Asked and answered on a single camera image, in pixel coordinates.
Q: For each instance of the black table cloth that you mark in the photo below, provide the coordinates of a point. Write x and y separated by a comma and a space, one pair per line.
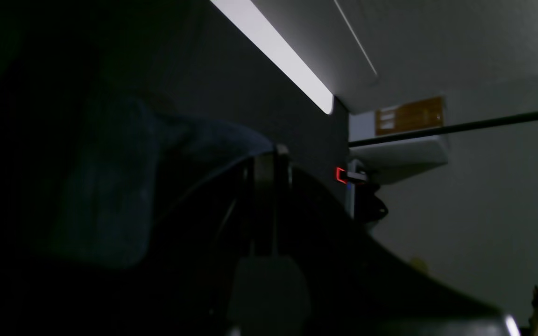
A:
184, 55

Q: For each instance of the dark grey t-shirt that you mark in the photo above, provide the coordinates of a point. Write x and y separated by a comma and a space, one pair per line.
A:
104, 212

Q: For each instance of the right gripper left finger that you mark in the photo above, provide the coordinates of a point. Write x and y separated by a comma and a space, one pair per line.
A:
248, 227

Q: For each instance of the red blue clamp front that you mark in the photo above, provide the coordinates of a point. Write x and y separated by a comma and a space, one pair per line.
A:
362, 203

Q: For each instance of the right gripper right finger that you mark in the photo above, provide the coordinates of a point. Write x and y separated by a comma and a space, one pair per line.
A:
319, 234

